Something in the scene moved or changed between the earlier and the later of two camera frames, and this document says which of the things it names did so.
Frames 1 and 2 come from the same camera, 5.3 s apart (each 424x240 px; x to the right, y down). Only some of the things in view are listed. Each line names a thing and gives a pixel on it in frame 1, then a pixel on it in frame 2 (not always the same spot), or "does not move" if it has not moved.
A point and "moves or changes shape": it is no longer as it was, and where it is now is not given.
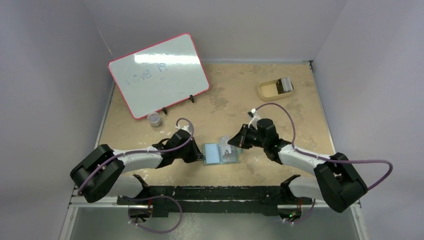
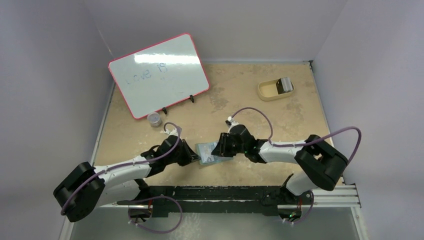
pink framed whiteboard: x=159 y=75 does not move
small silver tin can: x=154 y=119 does not move
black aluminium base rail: x=216 y=201 does not move
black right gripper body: x=244 y=138 to x=226 y=144
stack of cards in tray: x=284 y=85 does not move
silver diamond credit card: x=224 y=144 moves or changes shape
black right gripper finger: x=239 y=140 to x=220 y=149
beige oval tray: x=267 y=90 does not move
